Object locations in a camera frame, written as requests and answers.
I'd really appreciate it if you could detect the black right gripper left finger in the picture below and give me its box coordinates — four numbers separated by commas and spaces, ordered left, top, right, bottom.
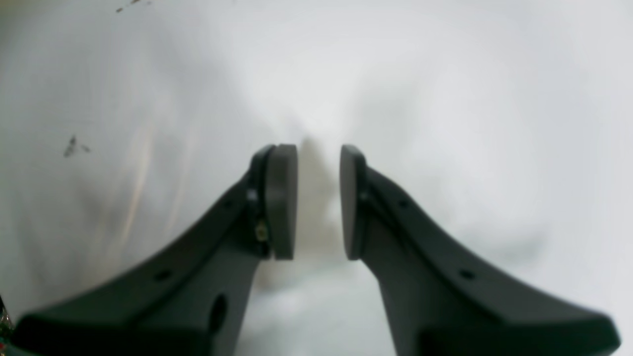
13, 144, 298, 356

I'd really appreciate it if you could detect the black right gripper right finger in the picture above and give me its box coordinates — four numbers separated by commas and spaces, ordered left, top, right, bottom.
340, 144, 620, 356

